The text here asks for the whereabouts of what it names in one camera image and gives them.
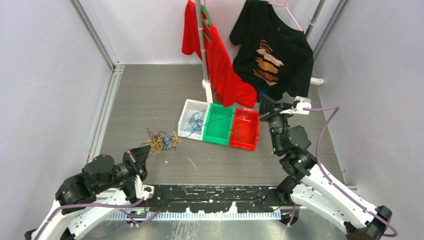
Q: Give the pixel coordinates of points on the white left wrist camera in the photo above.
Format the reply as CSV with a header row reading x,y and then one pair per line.
x,y
143,191

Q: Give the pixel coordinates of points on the green clothes hanger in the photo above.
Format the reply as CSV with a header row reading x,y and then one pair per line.
x,y
206,21

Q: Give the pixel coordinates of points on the white plastic bin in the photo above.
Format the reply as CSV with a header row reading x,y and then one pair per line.
x,y
192,119

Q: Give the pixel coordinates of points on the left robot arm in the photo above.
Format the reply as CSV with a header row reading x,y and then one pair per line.
x,y
89,197

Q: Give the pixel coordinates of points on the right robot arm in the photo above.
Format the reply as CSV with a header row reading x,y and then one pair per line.
x,y
309,184

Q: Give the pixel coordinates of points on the metal clothes stand pole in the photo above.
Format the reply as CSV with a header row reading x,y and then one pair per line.
x,y
206,81

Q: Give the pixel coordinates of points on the green plastic bin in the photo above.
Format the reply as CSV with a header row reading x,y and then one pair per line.
x,y
218,126

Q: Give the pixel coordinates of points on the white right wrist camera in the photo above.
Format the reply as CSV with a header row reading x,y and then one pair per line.
x,y
301,105

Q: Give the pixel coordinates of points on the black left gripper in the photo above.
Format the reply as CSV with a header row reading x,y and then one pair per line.
x,y
141,154

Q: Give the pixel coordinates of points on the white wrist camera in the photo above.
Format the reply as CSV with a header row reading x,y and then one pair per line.
x,y
143,191
301,105

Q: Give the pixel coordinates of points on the black printed t-shirt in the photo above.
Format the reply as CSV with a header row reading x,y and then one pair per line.
x,y
273,57

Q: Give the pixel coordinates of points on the red t-shirt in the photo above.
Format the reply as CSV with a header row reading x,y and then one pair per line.
x,y
227,85

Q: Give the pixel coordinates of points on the pink clothes hanger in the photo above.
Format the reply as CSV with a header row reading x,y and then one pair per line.
x,y
287,8

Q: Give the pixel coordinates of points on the red plastic bin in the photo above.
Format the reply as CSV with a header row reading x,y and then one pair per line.
x,y
245,129

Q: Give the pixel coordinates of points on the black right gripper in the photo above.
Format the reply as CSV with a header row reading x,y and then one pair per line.
x,y
268,105

